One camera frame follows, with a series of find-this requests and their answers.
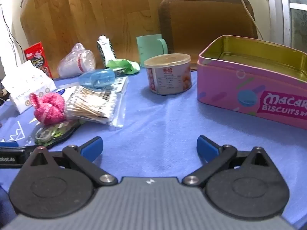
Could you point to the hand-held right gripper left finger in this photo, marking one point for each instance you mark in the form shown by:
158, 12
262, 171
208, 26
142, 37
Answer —
92, 146

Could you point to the green and white drink carton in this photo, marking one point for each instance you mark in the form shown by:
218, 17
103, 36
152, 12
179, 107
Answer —
106, 50

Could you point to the white tissue pack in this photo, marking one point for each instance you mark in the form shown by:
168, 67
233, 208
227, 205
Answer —
24, 86

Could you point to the window frame with patterned glass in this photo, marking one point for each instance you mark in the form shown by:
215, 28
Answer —
285, 9

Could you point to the blue printed tablecloth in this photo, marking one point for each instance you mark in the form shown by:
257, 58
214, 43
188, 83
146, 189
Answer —
156, 115

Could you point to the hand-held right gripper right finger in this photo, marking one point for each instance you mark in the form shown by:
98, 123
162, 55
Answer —
206, 146

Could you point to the red snack box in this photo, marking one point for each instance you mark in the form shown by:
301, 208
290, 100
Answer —
38, 55

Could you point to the black pouch with green contents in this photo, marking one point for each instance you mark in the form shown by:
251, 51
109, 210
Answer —
55, 134

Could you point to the brown chair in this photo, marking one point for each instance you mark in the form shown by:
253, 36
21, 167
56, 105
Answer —
203, 24

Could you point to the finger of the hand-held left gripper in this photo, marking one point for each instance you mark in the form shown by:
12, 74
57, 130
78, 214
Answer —
12, 157

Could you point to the pink knitted toy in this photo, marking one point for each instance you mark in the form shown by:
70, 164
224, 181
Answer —
50, 107

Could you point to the blue plastic case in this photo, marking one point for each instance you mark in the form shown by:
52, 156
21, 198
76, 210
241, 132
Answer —
98, 77

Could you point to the bag of cotton swabs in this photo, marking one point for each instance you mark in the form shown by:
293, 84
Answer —
93, 105

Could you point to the food can with plastic lid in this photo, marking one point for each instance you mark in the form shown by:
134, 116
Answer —
168, 76

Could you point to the plastic bag of paper cups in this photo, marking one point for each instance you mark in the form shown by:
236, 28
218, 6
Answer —
74, 64

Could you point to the white packet with blue label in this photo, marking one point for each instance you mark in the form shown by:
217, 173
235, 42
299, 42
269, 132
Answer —
68, 91

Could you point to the pink biscuit tin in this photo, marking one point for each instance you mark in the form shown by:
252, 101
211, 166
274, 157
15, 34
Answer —
223, 86

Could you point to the frosted green mug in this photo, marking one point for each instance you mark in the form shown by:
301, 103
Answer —
148, 46

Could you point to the clear plastic packet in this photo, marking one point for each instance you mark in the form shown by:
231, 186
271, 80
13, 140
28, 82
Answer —
121, 83

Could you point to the wooden board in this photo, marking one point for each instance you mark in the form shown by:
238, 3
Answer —
96, 16

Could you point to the green cloth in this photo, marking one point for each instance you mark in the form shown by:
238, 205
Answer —
124, 64

